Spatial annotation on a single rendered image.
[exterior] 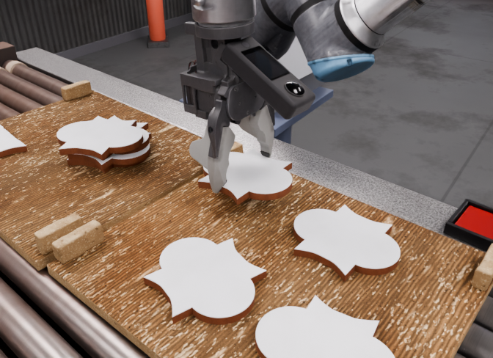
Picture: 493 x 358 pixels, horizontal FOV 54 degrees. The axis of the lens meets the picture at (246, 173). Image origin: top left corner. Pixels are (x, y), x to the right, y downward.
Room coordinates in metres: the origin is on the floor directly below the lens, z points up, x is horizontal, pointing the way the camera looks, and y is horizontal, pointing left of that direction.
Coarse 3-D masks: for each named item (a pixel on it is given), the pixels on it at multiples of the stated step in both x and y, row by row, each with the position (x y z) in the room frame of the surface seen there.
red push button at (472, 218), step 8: (472, 208) 0.54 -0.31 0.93; (464, 216) 0.52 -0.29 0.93; (472, 216) 0.52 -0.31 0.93; (480, 216) 0.52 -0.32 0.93; (488, 216) 0.52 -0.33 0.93; (456, 224) 0.51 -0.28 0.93; (464, 224) 0.51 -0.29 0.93; (472, 224) 0.51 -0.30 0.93; (480, 224) 0.51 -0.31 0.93; (488, 224) 0.51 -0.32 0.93; (480, 232) 0.49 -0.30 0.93; (488, 232) 0.49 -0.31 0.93
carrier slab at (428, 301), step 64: (192, 192) 0.57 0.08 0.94; (320, 192) 0.57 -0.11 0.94; (128, 256) 0.44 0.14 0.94; (256, 256) 0.44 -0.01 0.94; (448, 256) 0.44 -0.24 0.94; (128, 320) 0.34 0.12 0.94; (192, 320) 0.34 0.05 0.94; (256, 320) 0.34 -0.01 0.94; (384, 320) 0.34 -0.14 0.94; (448, 320) 0.34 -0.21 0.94
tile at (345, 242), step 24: (312, 216) 0.50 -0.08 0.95; (336, 216) 0.50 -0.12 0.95; (360, 216) 0.50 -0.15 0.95; (312, 240) 0.45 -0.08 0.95; (336, 240) 0.45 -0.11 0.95; (360, 240) 0.45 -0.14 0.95; (384, 240) 0.45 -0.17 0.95; (336, 264) 0.41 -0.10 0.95; (360, 264) 0.41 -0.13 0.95; (384, 264) 0.41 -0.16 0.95
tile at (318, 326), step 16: (320, 304) 0.35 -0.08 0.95; (272, 320) 0.33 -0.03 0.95; (288, 320) 0.33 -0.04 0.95; (304, 320) 0.33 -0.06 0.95; (320, 320) 0.33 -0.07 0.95; (336, 320) 0.33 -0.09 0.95; (352, 320) 0.33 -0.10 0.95; (368, 320) 0.33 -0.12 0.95; (256, 336) 0.31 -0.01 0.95; (272, 336) 0.31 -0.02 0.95; (288, 336) 0.31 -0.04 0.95; (304, 336) 0.31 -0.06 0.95; (320, 336) 0.31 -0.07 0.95; (336, 336) 0.31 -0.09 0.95; (352, 336) 0.31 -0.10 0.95; (368, 336) 0.31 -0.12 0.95; (272, 352) 0.29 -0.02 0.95; (288, 352) 0.29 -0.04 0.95; (304, 352) 0.29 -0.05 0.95; (320, 352) 0.29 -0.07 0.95; (336, 352) 0.29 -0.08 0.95; (352, 352) 0.29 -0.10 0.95; (368, 352) 0.29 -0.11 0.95; (384, 352) 0.29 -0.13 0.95
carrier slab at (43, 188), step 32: (96, 96) 0.92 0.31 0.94; (32, 128) 0.78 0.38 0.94; (160, 128) 0.78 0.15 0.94; (0, 160) 0.66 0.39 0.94; (32, 160) 0.66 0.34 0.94; (64, 160) 0.66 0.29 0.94; (160, 160) 0.66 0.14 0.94; (192, 160) 0.66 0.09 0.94; (0, 192) 0.57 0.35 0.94; (32, 192) 0.57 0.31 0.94; (64, 192) 0.57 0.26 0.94; (96, 192) 0.57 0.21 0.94; (128, 192) 0.57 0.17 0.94; (160, 192) 0.57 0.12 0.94; (0, 224) 0.50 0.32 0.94; (32, 224) 0.50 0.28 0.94; (32, 256) 0.44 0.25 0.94
